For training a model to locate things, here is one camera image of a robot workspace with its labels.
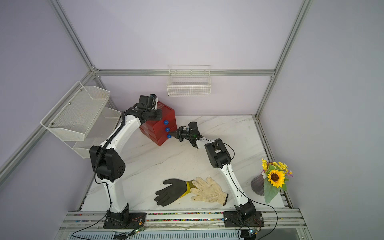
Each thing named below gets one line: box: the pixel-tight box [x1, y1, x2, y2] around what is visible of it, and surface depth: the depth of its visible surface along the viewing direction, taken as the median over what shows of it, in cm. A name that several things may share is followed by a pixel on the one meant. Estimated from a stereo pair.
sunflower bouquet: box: [261, 158, 293, 204], surface depth 63 cm
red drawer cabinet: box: [139, 100, 178, 146], surface depth 97 cm
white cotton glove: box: [190, 177, 229, 206], surface depth 84 cm
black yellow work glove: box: [154, 179, 195, 207], surface depth 83 cm
